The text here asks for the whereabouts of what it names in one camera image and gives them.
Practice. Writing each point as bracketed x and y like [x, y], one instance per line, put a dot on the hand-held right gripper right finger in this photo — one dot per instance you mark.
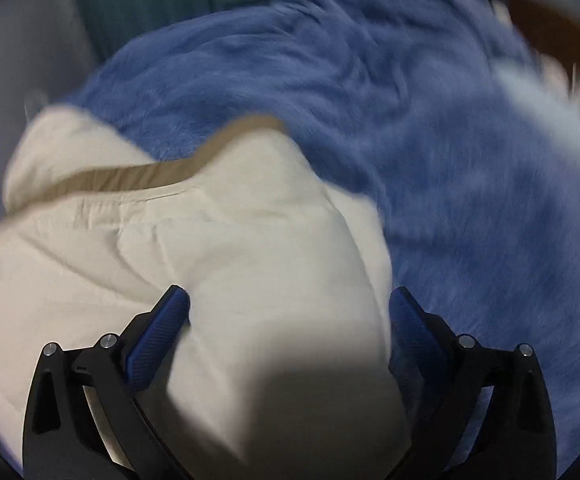
[411, 322]

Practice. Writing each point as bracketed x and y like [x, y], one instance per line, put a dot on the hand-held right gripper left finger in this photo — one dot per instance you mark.
[157, 340]

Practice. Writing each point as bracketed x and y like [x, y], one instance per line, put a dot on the cream hooded puffer jacket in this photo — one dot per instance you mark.
[195, 240]

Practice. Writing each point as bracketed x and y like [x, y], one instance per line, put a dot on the blue fleece blanket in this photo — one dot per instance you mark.
[370, 85]

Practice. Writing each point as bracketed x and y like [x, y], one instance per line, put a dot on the light blue fluffy pillow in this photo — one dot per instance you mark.
[545, 110]

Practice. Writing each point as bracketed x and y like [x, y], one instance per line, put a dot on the brown wooden headboard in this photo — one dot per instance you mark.
[560, 20]

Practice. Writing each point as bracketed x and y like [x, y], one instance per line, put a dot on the teal curtain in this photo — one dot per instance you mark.
[125, 0]

